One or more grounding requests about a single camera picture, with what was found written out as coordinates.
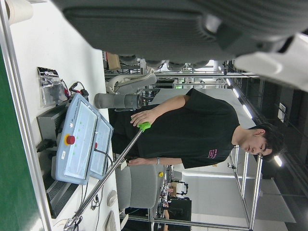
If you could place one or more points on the aluminium frame rack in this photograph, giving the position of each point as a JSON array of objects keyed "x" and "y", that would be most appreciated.
[{"x": 255, "y": 192}]

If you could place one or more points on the white keyboard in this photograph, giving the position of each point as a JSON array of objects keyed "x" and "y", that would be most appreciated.
[{"x": 110, "y": 221}]

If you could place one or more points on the large grey teach pendant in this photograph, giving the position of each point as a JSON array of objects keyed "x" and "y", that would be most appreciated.
[{"x": 79, "y": 139}]

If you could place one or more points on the white office chair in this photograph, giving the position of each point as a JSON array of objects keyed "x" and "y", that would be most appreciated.
[{"x": 130, "y": 83}]

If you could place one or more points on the white paper roll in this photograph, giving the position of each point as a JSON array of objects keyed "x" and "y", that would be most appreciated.
[{"x": 19, "y": 10}]

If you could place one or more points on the clear plastic bag black parts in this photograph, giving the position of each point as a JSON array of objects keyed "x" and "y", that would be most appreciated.
[{"x": 49, "y": 84}]

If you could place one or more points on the brown cardboard box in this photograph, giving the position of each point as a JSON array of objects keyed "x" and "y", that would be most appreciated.
[{"x": 113, "y": 61}]

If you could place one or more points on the person in black shirt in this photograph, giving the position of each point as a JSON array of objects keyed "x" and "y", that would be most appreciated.
[{"x": 192, "y": 130}]

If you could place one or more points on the grey office chair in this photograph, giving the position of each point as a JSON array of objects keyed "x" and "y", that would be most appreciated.
[{"x": 139, "y": 185}]

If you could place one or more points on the white computer mouse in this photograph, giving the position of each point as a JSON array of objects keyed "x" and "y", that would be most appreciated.
[{"x": 111, "y": 198}]

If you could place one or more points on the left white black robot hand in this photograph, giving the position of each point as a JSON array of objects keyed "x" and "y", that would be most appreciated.
[{"x": 156, "y": 29}]

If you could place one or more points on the small grey teach pendant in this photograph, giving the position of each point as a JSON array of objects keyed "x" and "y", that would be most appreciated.
[{"x": 102, "y": 149}]

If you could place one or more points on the grey cylindrical tube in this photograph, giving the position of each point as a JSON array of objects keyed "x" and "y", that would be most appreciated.
[{"x": 115, "y": 101}]

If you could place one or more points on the grey black control box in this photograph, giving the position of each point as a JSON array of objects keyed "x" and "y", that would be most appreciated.
[{"x": 60, "y": 195}]

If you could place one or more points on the green conveyor belt aluminium frame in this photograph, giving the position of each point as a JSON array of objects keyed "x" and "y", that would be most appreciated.
[{"x": 12, "y": 168}]

